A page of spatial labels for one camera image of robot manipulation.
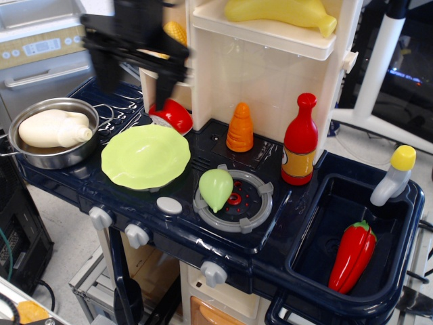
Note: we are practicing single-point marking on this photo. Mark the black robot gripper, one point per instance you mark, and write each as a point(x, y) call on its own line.
point(134, 34)

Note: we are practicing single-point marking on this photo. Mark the green toy pear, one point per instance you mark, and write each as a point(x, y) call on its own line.
point(216, 186)

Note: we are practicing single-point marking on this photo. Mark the light green plastic plate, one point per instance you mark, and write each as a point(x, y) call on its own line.
point(145, 157)

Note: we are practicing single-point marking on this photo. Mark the yellow toy corn cob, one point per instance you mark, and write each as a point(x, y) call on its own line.
point(173, 30)

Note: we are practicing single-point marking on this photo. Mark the cream toy squash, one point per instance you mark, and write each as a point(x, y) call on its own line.
point(55, 128)

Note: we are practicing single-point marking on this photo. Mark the stainless steel pot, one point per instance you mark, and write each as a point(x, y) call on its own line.
point(57, 157)

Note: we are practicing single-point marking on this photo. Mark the orange toy carrot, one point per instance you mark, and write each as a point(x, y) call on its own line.
point(240, 135)

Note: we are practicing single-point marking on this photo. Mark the cream toy kitchen shelf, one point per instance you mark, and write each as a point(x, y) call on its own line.
point(263, 63)

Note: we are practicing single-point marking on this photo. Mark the grey oval button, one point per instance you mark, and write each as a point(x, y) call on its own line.
point(169, 205)

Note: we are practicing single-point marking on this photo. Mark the grey left stove knob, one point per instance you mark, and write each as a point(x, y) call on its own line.
point(100, 218)

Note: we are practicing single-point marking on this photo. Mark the grey stove knob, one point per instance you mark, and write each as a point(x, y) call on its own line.
point(214, 274)
point(100, 218)
point(137, 236)

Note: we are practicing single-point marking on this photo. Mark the grey middle stove knob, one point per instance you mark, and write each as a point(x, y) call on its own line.
point(137, 236)

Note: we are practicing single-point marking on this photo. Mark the grey toy stove burner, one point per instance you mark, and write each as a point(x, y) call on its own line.
point(248, 207)

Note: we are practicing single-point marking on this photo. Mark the red toy ketchup bottle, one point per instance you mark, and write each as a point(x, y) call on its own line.
point(300, 143)

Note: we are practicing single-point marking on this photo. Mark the black computer case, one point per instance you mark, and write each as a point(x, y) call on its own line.
point(26, 247)

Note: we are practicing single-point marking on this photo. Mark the grey right stove knob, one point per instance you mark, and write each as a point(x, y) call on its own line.
point(214, 274)

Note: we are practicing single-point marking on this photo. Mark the white stand pole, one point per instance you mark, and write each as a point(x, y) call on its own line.
point(361, 116)

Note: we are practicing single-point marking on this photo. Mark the navy toy kitchen counter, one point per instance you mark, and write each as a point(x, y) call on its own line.
point(286, 260)

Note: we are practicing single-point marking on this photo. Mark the red toy chili pepper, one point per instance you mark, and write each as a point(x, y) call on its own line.
point(354, 253)

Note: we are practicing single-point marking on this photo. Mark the grey toy faucet yellow cap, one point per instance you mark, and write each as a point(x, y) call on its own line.
point(397, 177)

